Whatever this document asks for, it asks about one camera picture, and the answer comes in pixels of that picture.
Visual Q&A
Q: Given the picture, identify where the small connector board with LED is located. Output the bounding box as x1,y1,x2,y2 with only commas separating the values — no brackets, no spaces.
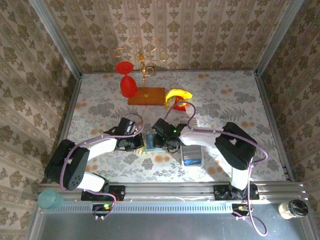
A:
91,203,117,222
231,203,254,222

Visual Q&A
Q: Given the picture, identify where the floral patterned table cloth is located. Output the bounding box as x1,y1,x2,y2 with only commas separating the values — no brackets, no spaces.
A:
53,69,289,184

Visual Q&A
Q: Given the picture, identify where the gold wire rack wooden base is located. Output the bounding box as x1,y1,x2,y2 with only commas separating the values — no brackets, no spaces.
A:
113,36,170,107

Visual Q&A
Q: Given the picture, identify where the red plastic wine glass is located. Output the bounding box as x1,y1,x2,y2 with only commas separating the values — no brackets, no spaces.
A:
115,60,139,99

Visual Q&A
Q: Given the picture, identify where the aluminium table edge bar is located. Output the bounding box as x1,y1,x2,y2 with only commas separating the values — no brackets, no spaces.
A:
253,71,296,182
47,73,84,183

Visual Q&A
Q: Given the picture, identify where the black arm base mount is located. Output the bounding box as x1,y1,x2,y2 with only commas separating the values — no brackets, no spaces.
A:
213,183,260,202
81,184,126,202

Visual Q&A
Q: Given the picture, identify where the grey slotted cable duct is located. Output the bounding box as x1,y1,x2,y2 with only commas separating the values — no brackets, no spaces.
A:
44,201,235,214

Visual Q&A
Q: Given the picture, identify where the blue VIP credit card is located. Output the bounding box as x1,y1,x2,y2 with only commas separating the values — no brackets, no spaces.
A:
145,134,158,149

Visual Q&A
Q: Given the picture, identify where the yellow banana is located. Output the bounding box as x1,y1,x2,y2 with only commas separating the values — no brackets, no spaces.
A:
163,89,194,110

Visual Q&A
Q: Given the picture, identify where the red plastic banana stand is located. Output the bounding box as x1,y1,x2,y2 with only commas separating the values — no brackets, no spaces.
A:
171,96,189,112

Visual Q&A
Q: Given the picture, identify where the aluminium extrusion rail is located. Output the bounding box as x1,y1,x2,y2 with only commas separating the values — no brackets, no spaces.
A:
37,181,308,203

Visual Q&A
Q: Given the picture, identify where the teal plastic cup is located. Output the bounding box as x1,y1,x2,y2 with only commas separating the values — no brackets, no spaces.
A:
37,188,65,211

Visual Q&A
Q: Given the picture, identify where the grey metal plate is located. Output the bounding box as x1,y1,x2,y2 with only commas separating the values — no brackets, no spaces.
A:
37,212,314,240

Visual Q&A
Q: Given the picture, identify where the glass jar with black lid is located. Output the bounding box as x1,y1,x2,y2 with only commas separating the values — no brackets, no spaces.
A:
278,198,309,221

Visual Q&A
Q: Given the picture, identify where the aluminium frame post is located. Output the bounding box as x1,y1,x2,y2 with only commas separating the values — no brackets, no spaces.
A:
254,0,305,76
28,0,84,80

